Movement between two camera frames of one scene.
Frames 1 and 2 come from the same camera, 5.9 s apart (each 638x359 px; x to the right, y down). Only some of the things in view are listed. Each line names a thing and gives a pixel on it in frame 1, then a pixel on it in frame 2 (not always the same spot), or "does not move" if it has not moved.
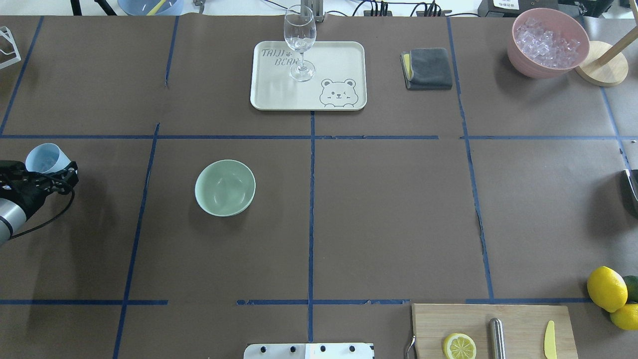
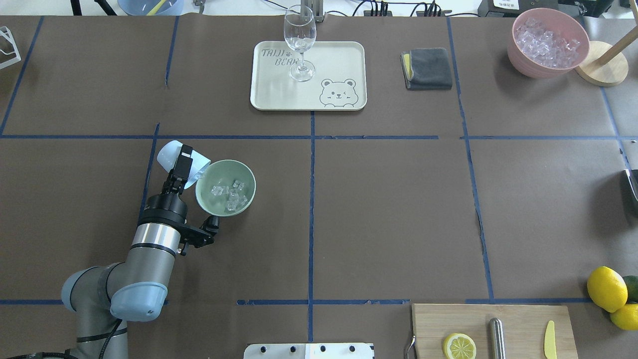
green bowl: [225, 187] does not move
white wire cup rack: [5, 31] does not move
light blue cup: [46, 158] → [168, 156]
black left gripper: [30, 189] → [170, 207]
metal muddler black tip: [497, 339] does not move
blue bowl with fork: [151, 7] does not move
